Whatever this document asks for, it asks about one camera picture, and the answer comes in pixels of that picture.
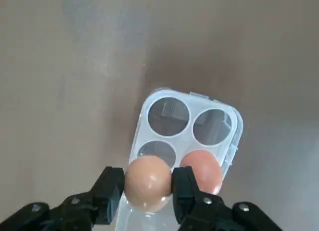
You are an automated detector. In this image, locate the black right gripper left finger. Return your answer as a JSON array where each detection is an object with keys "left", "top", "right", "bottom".
[{"left": 0, "top": 166, "right": 125, "bottom": 231}]

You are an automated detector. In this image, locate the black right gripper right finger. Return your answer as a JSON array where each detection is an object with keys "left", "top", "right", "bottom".
[{"left": 171, "top": 166, "right": 282, "bottom": 231}]

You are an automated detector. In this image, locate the pinkish brown egg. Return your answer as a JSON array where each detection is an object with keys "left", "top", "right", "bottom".
[{"left": 179, "top": 151, "right": 223, "bottom": 196}]

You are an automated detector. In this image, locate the light brown egg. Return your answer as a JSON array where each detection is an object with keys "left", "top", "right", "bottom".
[{"left": 124, "top": 156, "right": 173, "bottom": 213}]

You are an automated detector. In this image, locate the clear four-slot egg tray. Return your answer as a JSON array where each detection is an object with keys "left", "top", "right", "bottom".
[{"left": 115, "top": 87, "right": 244, "bottom": 231}]

